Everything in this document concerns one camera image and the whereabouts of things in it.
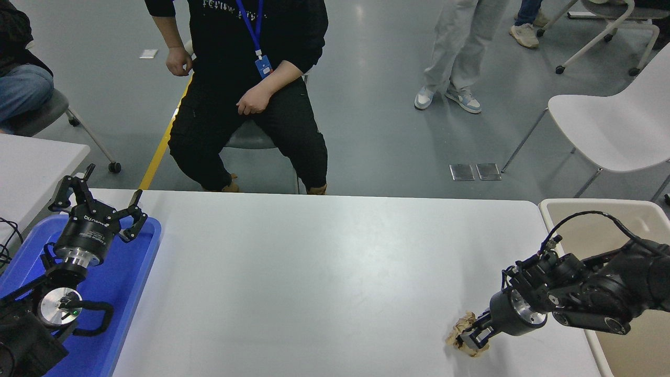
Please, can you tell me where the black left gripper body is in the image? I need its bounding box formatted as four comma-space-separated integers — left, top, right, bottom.
54, 205, 121, 262

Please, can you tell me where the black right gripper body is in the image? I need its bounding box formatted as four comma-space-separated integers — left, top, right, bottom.
489, 290, 524, 337

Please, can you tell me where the tan paper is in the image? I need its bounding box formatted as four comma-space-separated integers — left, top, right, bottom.
446, 312, 493, 358

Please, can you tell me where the person's right hand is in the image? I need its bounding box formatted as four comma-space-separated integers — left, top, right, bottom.
166, 47, 193, 77

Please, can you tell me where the person's left hand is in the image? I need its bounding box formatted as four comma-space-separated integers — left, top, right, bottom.
236, 84, 275, 116

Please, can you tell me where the white side table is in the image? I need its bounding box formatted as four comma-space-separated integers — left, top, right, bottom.
0, 134, 91, 247

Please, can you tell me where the blue plastic tray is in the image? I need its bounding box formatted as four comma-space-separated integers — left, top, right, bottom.
0, 214, 163, 377

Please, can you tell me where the grey wheeled chair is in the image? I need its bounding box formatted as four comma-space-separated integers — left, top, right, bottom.
183, 39, 309, 194
10, 88, 122, 174

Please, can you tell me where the person in blue jeans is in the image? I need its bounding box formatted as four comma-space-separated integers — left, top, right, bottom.
0, 0, 55, 134

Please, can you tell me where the large pale bin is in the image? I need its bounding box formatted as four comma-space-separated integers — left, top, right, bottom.
539, 199, 670, 377

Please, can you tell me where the person with tan boots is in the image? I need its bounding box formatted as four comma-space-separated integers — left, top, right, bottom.
144, 0, 329, 195

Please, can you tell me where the white plastic chair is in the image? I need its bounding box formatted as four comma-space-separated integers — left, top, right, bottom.
501, 45, 670, 206

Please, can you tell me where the person with blue-white sneakers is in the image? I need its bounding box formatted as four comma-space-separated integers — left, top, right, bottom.
414, 0, 509, 115

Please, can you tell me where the person with beige sneakers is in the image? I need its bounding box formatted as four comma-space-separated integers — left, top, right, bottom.
509, 0, 550, 49

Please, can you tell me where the white-framed wheeled chair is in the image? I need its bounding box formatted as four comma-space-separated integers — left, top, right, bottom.
538, 0, 670, 77

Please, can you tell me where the black cable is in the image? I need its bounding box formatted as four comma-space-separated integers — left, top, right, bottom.
0, 216, 25, 270

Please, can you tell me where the blue lanyard badge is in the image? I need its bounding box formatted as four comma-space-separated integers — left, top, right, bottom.
234, 0, 274, 79

